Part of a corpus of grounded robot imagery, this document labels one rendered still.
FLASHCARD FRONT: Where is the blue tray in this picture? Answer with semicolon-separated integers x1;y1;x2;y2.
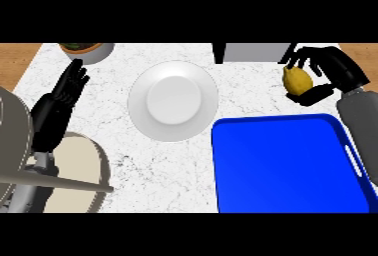
210;113;378;214

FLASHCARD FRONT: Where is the yellow lemon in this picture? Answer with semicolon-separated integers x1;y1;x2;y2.
283;65;317;96

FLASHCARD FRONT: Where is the beige bowl with grey rim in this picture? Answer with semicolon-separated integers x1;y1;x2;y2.
43;131;114;214

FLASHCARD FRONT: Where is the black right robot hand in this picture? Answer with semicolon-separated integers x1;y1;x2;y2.
280;45;371;108

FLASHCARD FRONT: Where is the white plate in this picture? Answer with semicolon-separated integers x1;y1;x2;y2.
128;60;221;144

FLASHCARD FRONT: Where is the white plant pot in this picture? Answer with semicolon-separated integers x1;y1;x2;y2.
57;43;117;66

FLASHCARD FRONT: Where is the grey box appliance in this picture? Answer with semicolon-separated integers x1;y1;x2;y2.
212;43;299;65

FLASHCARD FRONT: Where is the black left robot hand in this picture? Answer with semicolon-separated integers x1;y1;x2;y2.
30;59;92;154

